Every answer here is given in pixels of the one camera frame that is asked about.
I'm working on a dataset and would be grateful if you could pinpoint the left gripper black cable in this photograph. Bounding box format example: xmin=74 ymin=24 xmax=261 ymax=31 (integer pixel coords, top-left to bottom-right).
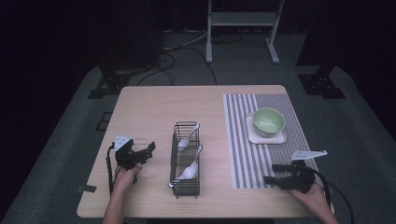
xmin=105 ymin=143 xmax=116 ymax=197

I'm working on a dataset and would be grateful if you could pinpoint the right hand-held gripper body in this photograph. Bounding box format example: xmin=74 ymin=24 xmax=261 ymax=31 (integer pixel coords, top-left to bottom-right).
xmin=284 ymin=149 xmax=329 ymax=194

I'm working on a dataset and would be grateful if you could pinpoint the black floor cable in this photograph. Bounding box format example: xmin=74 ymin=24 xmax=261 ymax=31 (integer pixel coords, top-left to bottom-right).
xmin=136 ymin=46 xmax=219 ymax=87

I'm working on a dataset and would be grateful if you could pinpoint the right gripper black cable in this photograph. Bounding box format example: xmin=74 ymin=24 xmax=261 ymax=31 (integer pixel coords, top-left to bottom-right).
xmin=298 ymin=164 xmax=356 ymax=224

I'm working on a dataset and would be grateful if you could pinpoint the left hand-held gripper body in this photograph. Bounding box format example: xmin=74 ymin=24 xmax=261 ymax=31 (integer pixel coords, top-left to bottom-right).
xmin=113 ymin=134 xmax=140 ymax=172

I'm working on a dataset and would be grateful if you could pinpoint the white square coaster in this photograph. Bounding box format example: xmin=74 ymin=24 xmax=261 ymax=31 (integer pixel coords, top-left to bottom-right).
xmin=246 ymin=112 xmax=288 ymax=146

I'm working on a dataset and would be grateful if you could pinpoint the grey tape strip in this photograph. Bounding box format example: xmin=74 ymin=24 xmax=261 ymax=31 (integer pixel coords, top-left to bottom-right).
xmin=76 ymin=184 xmax=98 ymax=194

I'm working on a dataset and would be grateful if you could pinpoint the grey floor cable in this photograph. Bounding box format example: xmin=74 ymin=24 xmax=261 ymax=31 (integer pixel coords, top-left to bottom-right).
xmin=161 ymin=29 xmax=209 ymax=52

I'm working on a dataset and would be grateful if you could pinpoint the white metal stand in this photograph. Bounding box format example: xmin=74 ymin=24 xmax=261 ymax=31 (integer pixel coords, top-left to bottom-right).
xmin=205 ymin=0 xmax=286 ymax=65

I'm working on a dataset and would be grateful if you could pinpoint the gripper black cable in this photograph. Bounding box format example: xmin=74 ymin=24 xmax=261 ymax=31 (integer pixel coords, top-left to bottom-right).
xmin=298 ymin=164 xmax=356 ymax=224
xmin=105 ymin=143 xmax=116 ymax=197

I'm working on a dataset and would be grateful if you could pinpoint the green bowl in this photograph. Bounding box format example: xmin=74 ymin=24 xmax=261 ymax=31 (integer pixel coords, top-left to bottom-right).
xmin=252 ymin=106 xmax=287 ymax=138

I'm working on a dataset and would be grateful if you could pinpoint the black wire basket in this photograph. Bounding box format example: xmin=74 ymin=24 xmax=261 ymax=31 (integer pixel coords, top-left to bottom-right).
xmin=169 ymin=120 xmax=202 ymax=200

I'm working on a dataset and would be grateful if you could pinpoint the person's left hand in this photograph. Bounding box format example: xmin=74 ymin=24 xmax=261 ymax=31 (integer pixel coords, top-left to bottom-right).
xmin=112 ymin=164 xmax=144 ymax=196

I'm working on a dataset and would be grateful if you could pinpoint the person's right hand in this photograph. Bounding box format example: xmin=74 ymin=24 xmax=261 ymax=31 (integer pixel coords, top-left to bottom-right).
xmin=288 ymin=182 xmax=334 ymax=218

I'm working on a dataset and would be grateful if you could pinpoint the grey striped placemat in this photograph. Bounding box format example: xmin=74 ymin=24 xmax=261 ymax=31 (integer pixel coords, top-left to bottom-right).
xmin=222 ymin=92 xmax=325 ymax=189

